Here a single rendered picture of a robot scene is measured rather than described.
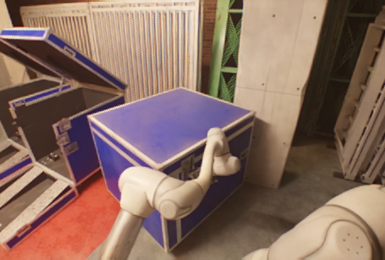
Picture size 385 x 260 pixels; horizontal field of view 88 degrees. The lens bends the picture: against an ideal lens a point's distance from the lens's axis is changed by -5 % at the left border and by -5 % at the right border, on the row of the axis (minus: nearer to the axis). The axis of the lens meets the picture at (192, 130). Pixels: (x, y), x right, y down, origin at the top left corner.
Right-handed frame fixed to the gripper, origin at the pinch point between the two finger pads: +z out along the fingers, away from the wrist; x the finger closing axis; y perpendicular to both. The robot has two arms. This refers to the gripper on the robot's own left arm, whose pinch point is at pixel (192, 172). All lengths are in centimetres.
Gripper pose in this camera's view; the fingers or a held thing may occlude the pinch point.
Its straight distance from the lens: 149.8
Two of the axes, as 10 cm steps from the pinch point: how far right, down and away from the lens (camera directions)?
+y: -3.7, -9.3, -0.2
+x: -6.2, 2.6, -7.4
